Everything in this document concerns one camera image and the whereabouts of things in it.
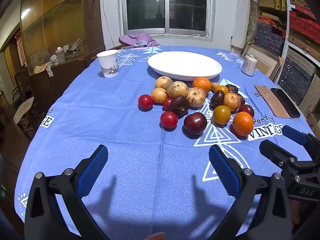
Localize stack of red patterned boxes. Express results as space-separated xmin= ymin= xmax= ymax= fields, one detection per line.
xmin=290 ymin=4 xmax=320 ymax=43

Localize white metal shelf rack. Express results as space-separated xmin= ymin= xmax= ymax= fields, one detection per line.
xmin=274 ymin=0 xmax=320 ymax=85

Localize blue printed tablecloth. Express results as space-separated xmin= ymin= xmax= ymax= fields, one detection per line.
xmin=14 ymin=45 xmax=317 ymax=240

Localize white printed paper cup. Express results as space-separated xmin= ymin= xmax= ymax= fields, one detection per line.
xmin=96 ymin=50 xmax=119 ymax=78

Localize person's right hand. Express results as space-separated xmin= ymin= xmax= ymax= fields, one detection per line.
xmin=290 ymin=199 xmax=302 ymax=227

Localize dark red plum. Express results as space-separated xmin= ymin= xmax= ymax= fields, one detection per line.
xmin=184 ymin=112 xmax=208 ymax=135
xmin=237 ymin=104 xmax=255 ymax=118

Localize white oval plate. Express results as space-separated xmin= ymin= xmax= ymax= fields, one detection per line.
xmin=147 ymin=51 xmax=223 ymax=81

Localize white crumpled cloth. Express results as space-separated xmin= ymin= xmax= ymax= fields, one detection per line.
xmin=34 ymin=54 xmax=60 ymax=77

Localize black smartphone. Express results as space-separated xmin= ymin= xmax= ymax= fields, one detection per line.
xmin=271 ymin=87 xmax=301 ymax=119

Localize leaning cardboard picture frames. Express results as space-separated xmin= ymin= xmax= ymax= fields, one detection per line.
xmin=241 ymin=42 xmax=284 ymax=79

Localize brown cardboard piece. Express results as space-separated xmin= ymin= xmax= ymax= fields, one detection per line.
xmin=254 ymin=85 xmax=292 ymax=119

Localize stack of blue patterned boxes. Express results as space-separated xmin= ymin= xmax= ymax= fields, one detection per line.
xmin=256 ymin=21 xmax=285 ymax=55

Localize orange-tan striped pepino melon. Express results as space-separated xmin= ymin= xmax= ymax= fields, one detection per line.
xmin=151 ymin=88 xmax=168 ymax=104

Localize dark wooden sideboard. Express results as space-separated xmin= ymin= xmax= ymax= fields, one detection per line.
xmin=27 ymin=45 xmax=105 ymax=98

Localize white drink can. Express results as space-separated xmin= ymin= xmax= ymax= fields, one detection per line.
xmin=241 ymin=54 xmax=258 ymax=76

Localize yellow-green tomato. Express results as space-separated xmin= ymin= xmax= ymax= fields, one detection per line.
xmin=213 ymin=105 xmax=231 ymax=125

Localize purple cloth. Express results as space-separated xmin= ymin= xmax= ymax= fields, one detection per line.
xmin=119 ymin=33 xmax=161 ymax=48

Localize wooden glass-front cabinet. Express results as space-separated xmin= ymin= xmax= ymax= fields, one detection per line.
xmin=20 ymin=0 xmax=104 ymax=75

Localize stack of dark grey boxes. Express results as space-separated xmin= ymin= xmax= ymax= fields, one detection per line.
xmin=277 ymin=55 xmax=315 ymax=103

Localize oblong yellow pepino melon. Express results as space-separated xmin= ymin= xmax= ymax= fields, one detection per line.
xmin=166 ymin=81 xmax=189 ymax=98

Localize purple-speckled pepino melon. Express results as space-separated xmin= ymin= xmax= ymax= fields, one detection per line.
xmin=186 ymin=87 xmax=206 ymax=108

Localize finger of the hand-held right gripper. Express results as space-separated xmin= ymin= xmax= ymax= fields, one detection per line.
xmin=282 ymin=125 xmax=320 ymax=161
xmin=259 ymin=139 xmax=320 ymax=180

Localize chair with white cushion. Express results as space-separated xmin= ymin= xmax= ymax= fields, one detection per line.
xmin=11 ymin=66 xmax=38 ymax=135

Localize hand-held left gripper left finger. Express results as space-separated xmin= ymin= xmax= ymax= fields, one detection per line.
xmin=24 ymin=144 xmax=110 ymax=240

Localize sliding glass window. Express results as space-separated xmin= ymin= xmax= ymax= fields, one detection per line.
xmin=121 ymin=0 xmax=216 ymax=38

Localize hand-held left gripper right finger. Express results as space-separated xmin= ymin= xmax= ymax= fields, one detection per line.
xmin=209 ymin=144 xmax=293 ymax=240

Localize green patterned panel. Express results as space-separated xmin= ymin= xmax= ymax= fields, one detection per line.
xmin=246 ymin=0 xmax=259 ymax=47

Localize person's left hand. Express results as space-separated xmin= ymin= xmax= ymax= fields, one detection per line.
xmin=140 ymin=232 xmax=166 ymax=240

